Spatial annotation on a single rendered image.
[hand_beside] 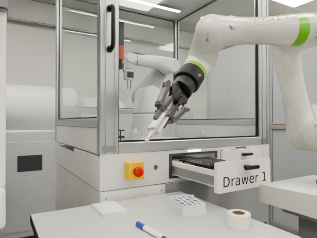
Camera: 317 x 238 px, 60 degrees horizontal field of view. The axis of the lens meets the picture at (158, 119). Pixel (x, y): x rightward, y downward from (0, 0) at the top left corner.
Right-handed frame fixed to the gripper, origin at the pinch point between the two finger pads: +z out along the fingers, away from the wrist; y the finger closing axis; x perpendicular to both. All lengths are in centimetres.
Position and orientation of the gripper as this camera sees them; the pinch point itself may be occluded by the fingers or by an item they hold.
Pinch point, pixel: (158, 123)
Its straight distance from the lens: 80.9
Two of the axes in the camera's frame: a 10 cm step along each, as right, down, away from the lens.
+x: 6.9, -1.7, -7.0
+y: -5.6, -7.4, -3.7
